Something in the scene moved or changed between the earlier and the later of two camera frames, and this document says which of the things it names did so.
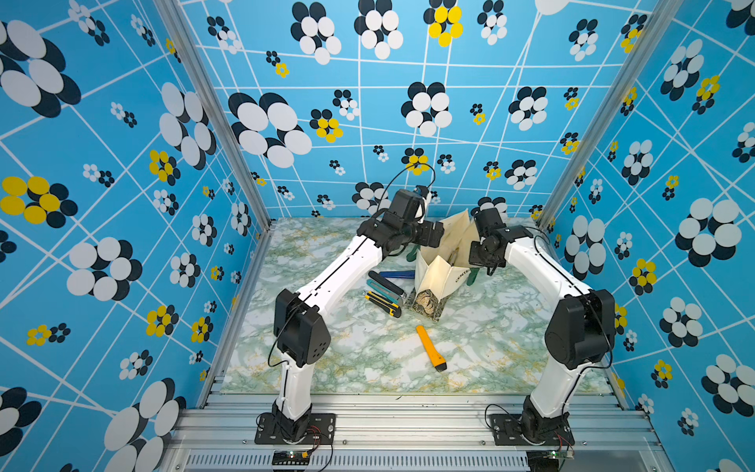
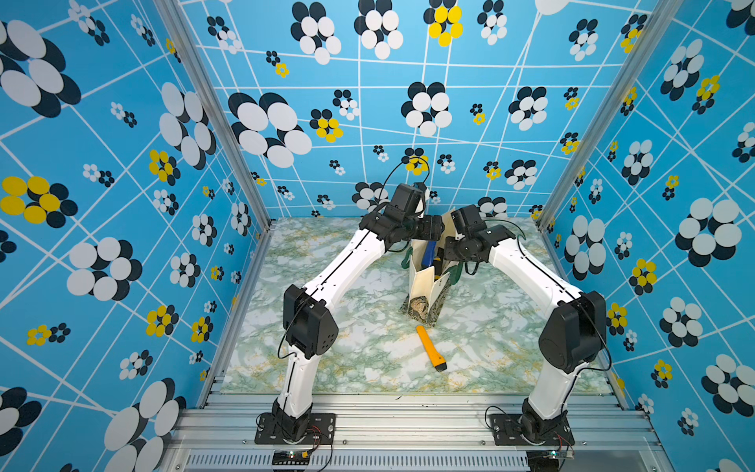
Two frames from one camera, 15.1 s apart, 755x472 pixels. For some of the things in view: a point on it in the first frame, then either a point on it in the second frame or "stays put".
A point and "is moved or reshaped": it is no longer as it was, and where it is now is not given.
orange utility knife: (433, 354) stays put
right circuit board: (548, 460) stays put
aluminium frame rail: (411, 433) stays put
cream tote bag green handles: (441, 266) is moved or reshaped
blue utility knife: (398, 274) -> (430, 253)
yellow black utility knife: (388, 307) -> (437, 267)
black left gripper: (435, 230) stays put
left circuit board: (287, 457) stays put
